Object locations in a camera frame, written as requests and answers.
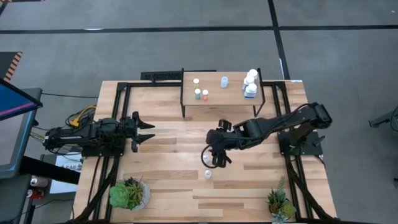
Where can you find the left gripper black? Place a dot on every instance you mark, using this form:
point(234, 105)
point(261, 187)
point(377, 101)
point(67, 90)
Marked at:
point(129, 130)

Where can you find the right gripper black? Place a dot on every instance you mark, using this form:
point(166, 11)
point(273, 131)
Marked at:
point(220, 141)

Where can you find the blue pill vial white cap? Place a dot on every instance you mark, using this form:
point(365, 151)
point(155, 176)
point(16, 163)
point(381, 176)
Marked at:
point(197, 93)

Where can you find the yellow pill vial white cap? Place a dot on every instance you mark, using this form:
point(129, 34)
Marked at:
point(196, 82)

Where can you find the white blue-label supplement bottle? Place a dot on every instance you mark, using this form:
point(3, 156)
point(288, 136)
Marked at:
point(247, 81)
point(253, 73)
point(250, 90)

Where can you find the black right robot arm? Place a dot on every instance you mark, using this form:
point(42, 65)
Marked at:
point(280, 123)

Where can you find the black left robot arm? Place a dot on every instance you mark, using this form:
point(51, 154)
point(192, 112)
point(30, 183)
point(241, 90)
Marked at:
point(71, 133)

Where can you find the black power strip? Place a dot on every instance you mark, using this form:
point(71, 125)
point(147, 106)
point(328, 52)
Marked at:
point(160, 75)

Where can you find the green succulent in woven pot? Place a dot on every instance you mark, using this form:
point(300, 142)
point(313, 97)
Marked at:
point(129, 194)

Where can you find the small succulent plant pot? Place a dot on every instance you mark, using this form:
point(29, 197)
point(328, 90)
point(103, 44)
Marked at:
point(280, 202)

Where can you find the white printed paper sheet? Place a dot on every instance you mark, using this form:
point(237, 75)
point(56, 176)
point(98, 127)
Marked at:
point(68, 161)

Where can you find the black desk bar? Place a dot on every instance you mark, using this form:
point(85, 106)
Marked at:
point(46, 169)

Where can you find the white drink can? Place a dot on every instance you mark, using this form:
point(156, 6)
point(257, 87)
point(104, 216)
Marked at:
point(38, 182)

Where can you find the red drink can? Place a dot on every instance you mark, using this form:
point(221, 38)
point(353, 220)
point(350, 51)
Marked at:
point(35, 193)

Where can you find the blue screen monitor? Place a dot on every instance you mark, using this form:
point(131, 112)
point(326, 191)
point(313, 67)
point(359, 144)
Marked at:
point(15, 99)

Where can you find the black orange striped mat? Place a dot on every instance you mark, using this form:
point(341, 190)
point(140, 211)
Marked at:
point(9, 63)

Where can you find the black stand leg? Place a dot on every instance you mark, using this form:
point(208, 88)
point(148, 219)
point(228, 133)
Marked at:
point(385, 118)

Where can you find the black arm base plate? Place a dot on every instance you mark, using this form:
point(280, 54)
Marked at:
point(102, 152)
point(306, 150)

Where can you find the wooden shelf black metal frame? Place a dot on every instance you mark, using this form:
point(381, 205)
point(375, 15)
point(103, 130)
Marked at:
point(217, 99)

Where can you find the black aluminium table frame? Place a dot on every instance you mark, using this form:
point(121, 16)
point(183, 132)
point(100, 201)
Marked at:
point(308, 194)

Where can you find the grey panel teal frame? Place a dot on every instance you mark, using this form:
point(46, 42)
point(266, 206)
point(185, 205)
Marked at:
point(12, 140)

